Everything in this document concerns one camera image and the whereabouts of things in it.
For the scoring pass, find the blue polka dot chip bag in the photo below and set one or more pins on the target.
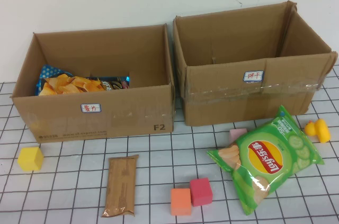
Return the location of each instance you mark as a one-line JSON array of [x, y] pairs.
[[66, 85]]

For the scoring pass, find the cardboard box with F2 print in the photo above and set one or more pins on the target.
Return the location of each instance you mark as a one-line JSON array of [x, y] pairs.
[[132, 112]]

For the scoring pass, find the brown cracker packet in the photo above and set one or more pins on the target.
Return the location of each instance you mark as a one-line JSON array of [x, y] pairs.
[[120, 187]]

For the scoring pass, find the green Lay's chip bag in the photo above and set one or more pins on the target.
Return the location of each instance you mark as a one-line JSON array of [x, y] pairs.
[[265, 160]]

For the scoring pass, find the pink foam cube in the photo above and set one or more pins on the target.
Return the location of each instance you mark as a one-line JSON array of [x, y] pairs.
[[235, 134]]

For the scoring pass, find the yellow foam cube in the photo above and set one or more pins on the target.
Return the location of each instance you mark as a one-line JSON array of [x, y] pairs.
[[30, 159]]

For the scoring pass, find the white label on taped box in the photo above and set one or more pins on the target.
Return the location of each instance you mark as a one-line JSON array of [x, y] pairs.
[[253, 76]]

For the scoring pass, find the cardboard box with clear tape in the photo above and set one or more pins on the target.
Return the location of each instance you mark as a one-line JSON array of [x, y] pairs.
[[225, 107]]

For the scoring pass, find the red foam cube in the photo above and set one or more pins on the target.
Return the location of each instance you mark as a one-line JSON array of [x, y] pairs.
[[201, 192]]

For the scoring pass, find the yellow rubber duck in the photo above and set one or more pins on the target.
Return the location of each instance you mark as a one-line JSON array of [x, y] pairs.
[[319, 131]]

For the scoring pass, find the orange foam cube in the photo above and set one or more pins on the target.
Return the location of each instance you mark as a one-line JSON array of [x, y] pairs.
[[180, 202]]

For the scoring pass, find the white label on F2 box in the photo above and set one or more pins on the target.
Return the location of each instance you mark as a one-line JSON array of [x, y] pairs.
[[90, 108]]

